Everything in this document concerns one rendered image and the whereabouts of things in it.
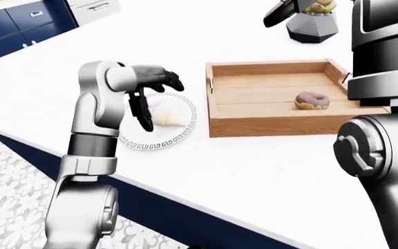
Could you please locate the white cabinet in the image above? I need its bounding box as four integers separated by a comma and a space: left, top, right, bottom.
66, 0, 122, 27

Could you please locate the pink frosted donut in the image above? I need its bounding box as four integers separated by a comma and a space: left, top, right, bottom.
294, 90, 331, 111

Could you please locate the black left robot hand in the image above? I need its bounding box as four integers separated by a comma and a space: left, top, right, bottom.
126, 64, 186, 133

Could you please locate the white plate with key pattern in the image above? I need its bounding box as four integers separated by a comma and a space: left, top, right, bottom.
117, 91, 198, 151

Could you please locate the green pink succulent plant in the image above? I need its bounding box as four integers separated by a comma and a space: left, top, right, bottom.
304, 0, 337, 17

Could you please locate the grey geometric plant pot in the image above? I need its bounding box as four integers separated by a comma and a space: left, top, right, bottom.
285, 11, 340, 44

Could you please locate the wooden tray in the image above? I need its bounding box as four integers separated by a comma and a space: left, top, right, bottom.
205, 58, 392, 138

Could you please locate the navy blue drawer cabinet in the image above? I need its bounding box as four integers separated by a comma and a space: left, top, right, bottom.
0, 0, 79, 66

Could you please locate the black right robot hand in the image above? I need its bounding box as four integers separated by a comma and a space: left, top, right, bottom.
263, 0, 321, 28

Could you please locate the cream croissant pastry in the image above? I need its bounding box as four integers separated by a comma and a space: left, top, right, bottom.
149, 99, 188, 128

